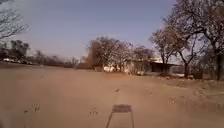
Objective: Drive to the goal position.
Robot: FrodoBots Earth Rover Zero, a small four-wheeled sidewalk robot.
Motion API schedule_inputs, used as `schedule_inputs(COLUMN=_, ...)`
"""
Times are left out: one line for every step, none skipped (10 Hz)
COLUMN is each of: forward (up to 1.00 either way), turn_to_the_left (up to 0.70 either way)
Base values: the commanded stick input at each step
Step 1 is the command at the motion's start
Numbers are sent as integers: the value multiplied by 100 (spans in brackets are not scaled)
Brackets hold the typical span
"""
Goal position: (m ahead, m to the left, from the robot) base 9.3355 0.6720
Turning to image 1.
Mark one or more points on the brown dirt ground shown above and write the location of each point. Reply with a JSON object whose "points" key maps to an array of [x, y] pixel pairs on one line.
{"points": [[66, 96]]}

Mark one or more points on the row of bare trees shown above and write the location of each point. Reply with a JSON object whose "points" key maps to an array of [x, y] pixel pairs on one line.
{"points": [[113, 53]]}

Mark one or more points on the low building with dark roof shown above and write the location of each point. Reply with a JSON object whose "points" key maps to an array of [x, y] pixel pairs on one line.
{"points": [[160, 66]]}

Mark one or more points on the large bare tree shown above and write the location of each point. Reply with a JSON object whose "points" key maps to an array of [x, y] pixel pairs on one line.
{"points": [[206, 30]]}

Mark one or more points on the white vehicle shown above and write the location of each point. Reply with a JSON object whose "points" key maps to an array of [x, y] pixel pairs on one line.
{"points": [[6, 60]]}

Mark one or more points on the distant row of trees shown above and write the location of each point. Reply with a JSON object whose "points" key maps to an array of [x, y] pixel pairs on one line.
{"points": [[33, 56]]}

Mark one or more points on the bare tree branches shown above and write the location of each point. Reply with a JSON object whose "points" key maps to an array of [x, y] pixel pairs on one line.
{"points": [[8, 20]]}

